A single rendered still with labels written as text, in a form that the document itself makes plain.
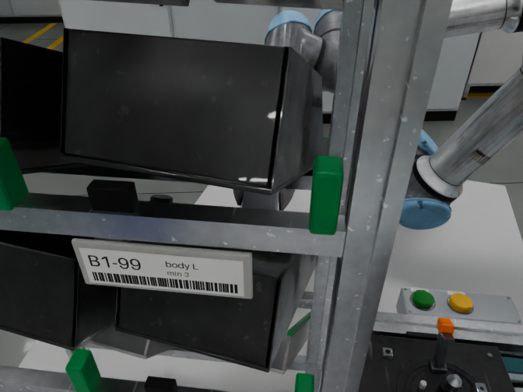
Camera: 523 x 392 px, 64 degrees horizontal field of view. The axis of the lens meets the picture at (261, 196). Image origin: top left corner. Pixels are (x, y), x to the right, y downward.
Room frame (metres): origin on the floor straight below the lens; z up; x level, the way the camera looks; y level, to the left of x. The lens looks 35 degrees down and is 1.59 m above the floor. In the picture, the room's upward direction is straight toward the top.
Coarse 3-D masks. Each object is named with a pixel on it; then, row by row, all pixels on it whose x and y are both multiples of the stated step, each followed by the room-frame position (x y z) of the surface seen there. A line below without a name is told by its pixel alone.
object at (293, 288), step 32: (256, 256) 0.40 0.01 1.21; (288, 256) 0.41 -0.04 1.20; (128, 288) 0.23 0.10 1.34; (256, 288) 0.21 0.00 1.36; (288, 288) 0.23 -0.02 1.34; (128, 320) 0.21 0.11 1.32; (160, 320) 0.21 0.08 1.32; (192, 320) 0.20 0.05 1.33; (224, 320) 0.20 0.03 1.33; (256, 320) 0.20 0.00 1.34; (288, 320) 0.24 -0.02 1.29; (224, 352) 0.19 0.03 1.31; (256, 352) 0.18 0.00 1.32
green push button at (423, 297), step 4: (416, 292) 0.55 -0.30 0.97; (420, 292) 0.55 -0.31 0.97; (424, 292) 0.55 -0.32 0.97; (428, 292) 0.55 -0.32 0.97; (412, 296) 0.54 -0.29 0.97; (416, 296) 0.54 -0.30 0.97; (420, 296) 0.54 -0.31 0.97; (424, 296) 0.54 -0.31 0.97; (428, 296) 0.54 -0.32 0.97; (432, 296) 0.54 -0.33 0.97; (412, 300) 0.54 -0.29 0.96; (416, 300) 0.53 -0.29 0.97; (420, 300) 0.53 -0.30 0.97; (424, 300) 0.53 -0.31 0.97; (428, 300) 0.53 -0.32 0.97; (432, 300) 0.53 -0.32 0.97; (416, 304) 0.53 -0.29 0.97; (420, 304) 0.52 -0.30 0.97; (424, 304) 0.52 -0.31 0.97; (428, 304) 0.52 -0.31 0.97; (432, 304) 0.52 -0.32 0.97; (424, 308) 0.52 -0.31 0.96; (428, 308) 0.52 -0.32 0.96
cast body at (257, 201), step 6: (246, 192) 0.42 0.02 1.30; (252, 192) 0.42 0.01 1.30; (276, 192) 0.42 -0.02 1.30; (246, 198) 0.42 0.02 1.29; (252, 198) 0.42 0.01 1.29; (258, 198) 0.42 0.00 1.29; (264, 198) 0.42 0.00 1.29; (270, 198) 0.42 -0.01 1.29; (276, 198) 0.42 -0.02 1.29; (246, 204) 0.42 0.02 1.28; (252, 204) 0.42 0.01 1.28; (258, 204) 0.42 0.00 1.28; (264, 204) 0.42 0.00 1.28; (270, 204) 0.42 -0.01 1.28; (276, 204) 0.42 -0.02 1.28
